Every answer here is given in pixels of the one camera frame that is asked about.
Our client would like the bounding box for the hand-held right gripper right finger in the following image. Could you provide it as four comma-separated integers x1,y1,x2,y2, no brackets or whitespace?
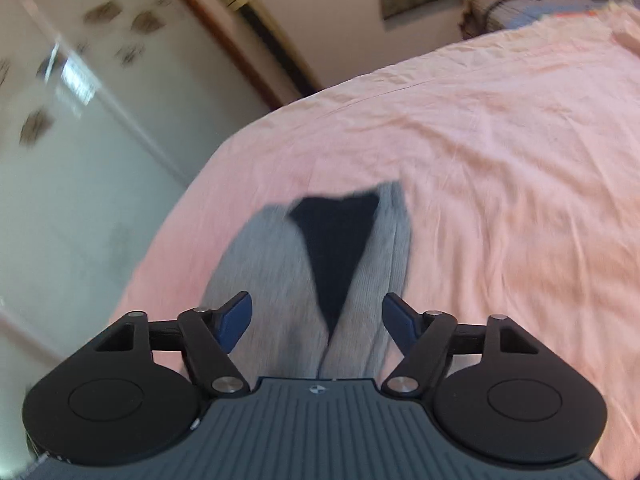
381,292,540,400

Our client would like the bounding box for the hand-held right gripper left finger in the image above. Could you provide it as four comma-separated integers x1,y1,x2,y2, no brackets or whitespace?
94,291,252,400

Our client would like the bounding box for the grey sweater with navy sleeves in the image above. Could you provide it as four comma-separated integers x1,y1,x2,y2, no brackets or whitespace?
202,181,414,380

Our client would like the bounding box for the pink bed sheet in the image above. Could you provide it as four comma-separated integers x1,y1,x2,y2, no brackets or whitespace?
107,22,640,476

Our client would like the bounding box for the frosted glass sliding door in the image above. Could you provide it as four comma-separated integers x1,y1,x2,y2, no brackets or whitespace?
0,0,271,463

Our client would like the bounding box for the black and gold tube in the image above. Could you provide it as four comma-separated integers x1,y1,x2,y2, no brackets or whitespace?
212,0,322,96

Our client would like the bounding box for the folded plaid blanket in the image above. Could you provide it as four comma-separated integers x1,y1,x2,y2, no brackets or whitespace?
459,0,618,41

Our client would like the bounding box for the brown wooden door frame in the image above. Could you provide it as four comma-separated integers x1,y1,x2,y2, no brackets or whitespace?
149,0,287,111

